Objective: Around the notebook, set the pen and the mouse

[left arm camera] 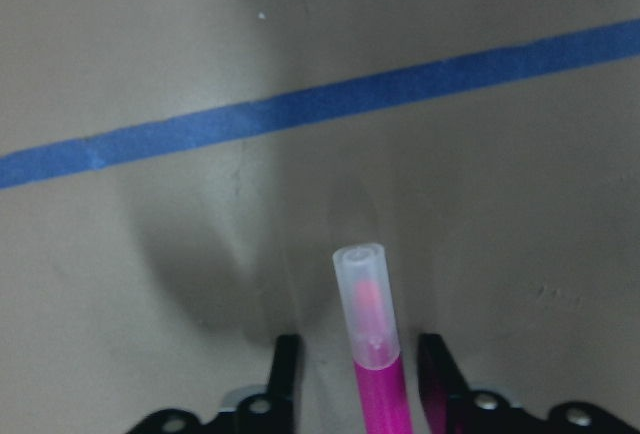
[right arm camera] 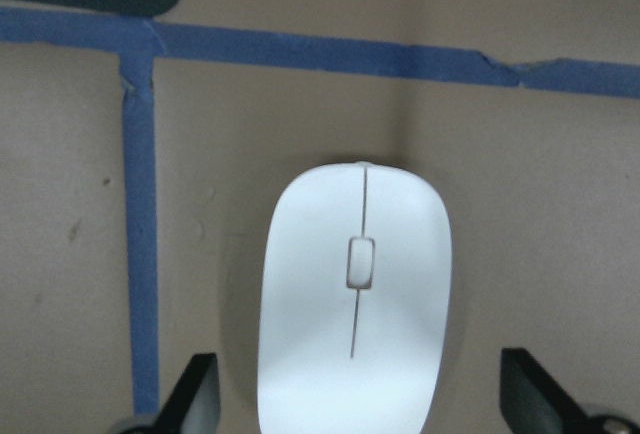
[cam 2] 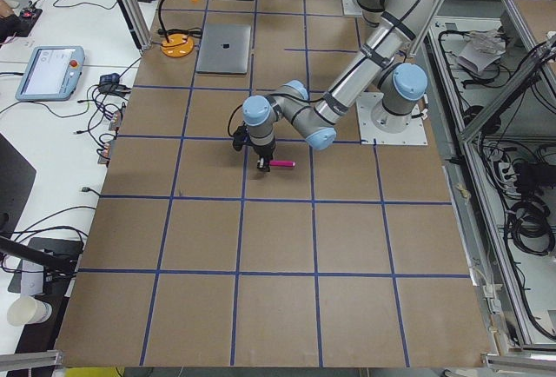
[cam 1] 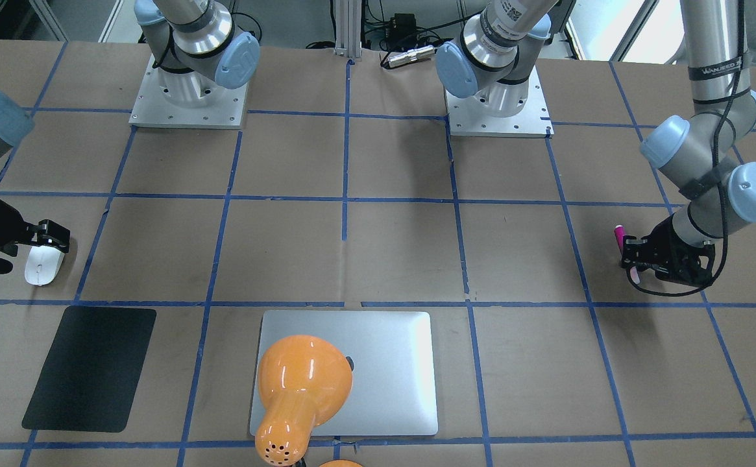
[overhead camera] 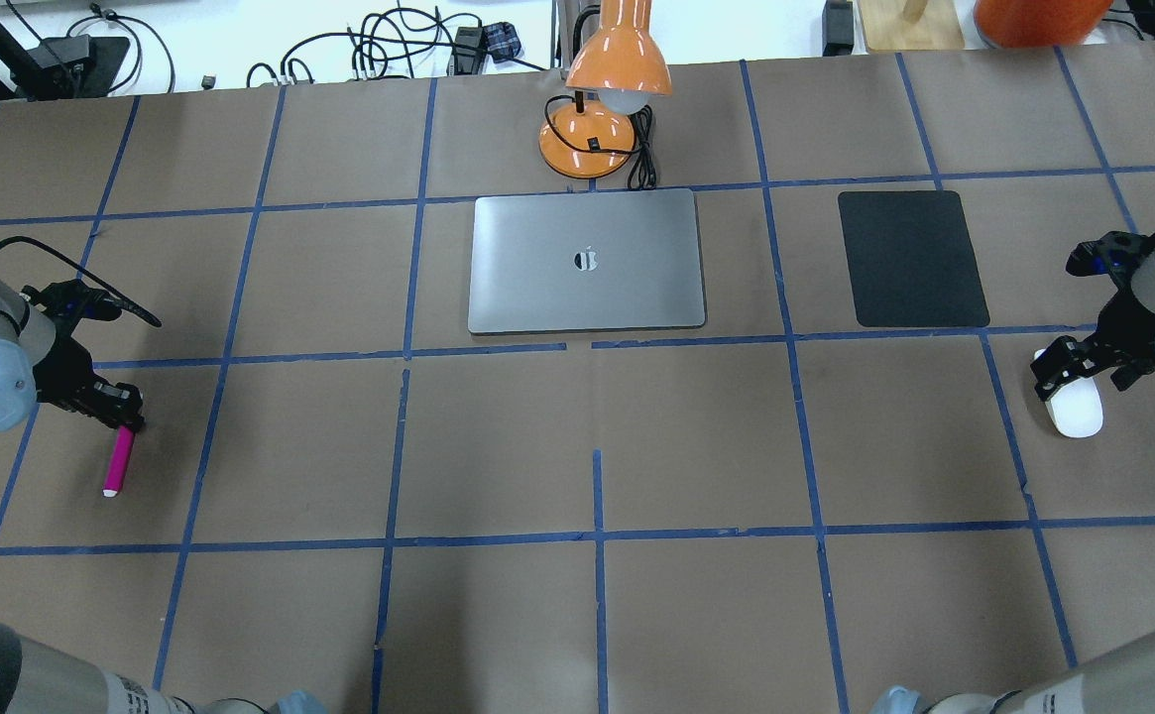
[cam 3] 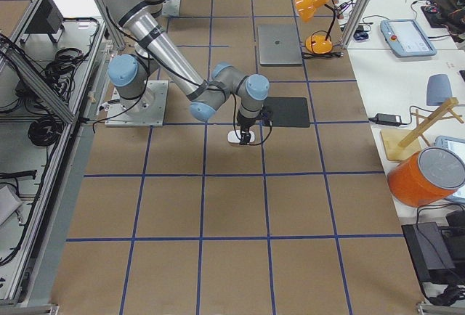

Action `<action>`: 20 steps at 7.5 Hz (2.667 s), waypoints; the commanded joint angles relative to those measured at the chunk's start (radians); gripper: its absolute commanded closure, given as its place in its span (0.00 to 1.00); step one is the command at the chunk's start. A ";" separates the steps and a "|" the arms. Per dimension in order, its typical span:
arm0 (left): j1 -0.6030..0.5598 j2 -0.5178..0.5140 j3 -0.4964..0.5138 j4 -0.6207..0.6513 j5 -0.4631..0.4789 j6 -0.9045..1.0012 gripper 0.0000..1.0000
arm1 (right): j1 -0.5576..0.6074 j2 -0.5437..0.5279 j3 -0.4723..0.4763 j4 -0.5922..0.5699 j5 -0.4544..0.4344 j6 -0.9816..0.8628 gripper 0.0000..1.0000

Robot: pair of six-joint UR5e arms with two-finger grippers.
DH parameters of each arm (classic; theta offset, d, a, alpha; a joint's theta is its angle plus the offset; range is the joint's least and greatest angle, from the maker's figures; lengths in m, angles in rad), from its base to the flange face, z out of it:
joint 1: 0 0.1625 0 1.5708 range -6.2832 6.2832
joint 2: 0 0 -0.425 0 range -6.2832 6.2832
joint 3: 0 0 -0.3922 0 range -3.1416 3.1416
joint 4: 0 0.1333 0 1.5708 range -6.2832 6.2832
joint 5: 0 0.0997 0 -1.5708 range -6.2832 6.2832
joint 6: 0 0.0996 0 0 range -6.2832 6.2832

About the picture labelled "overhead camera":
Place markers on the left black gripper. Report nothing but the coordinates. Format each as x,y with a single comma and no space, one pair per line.
65,369

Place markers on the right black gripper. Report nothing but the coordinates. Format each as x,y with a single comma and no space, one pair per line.
1128,333

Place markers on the pink marker pen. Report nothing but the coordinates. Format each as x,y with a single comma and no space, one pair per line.
117,470

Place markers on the white computer mouse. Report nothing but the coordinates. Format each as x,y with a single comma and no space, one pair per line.
1076,409

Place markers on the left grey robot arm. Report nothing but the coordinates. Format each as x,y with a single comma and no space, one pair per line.
36,678

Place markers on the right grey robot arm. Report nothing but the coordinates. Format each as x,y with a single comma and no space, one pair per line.
1122,681

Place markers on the black mousepad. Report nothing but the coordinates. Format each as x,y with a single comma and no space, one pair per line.
911,260

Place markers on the black stand background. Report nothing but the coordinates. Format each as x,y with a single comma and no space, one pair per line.
69,66

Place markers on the orange object background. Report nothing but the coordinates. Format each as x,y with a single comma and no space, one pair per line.
1024,24

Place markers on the wooden board background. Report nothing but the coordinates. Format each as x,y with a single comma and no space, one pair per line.
910,26

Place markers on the black power adapter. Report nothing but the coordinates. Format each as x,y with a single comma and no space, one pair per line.
468,49

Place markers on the silver grey laptop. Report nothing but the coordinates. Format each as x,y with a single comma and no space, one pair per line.
594,261

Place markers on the orange desk lamp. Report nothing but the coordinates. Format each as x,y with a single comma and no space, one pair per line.
612,68

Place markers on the black cable bundle background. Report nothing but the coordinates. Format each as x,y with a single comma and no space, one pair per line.
386,41

